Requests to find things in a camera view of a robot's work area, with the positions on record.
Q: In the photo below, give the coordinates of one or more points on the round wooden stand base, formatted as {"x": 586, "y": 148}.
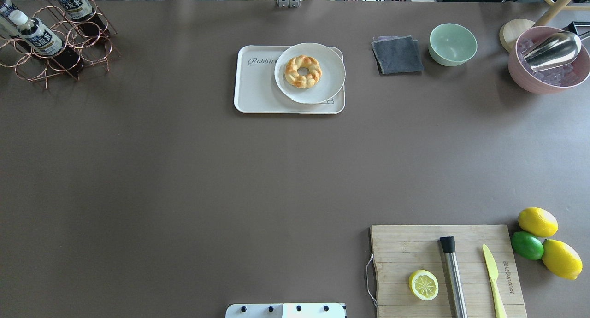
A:
{"x": 511, "y": 30}

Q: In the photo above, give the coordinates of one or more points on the green ceramic bowl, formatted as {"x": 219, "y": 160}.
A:
{"x": 452, "y": 44}

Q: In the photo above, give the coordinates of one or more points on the yellow lemon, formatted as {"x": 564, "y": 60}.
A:
{"x": 561, "y": 259}
{"x": 537, "y": 221}

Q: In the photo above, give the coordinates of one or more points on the white serving tray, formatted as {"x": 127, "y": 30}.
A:
{"x": 256, "y": 90}

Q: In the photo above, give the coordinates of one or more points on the pink ice bowl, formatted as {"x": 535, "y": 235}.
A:
{"x": 529, "y": 81}

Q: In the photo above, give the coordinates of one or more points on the tea bottle in rack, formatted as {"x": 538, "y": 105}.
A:
{"x": 7, "y": 26}
{"x": 83, "y": 13}

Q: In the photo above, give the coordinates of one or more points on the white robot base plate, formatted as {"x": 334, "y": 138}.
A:
{"x": 287, "y": 310}

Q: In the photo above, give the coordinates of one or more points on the white round plate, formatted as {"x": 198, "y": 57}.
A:
{"x": 333, "y": 77}

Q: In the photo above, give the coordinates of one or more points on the tea bottle white cap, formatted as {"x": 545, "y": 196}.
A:
{"x": 47, "y": 43}

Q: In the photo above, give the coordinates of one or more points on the yellow plastic knife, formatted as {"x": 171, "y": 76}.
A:
{"x": 493, "y": 273}

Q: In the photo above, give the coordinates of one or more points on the grey folded cloth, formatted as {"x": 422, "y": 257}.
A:
{"x": 397, "y": 54}

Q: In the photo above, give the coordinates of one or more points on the copper wire bottle rack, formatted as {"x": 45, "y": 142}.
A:
{"x": 20, "y": 57}

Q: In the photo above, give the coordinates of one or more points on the steel muddler black tip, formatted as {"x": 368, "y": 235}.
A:
{"x": 448, "y": 247}

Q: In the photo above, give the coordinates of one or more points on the metal ice scoop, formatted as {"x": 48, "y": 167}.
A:
{"x": 559, "y": 49}

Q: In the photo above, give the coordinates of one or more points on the yellow lemon lower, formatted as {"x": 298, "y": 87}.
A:
{"x": 561, "y": 259}

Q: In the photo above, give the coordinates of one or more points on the yellow lemon upper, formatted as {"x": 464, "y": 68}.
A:
{"x": 537, "y": 221}

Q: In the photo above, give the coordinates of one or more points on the green lime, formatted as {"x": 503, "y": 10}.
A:
{"x": 527, "y": 245}

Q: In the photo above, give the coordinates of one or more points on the bamboo cutting board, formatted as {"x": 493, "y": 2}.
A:
{"x": 400, "y": 250}

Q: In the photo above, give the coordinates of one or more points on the braided ring pastry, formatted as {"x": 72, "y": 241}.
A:
{"x": 303, "y": 71}

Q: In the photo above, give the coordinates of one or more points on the half lemon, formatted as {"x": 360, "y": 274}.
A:
{"x": 424, "y": 285}

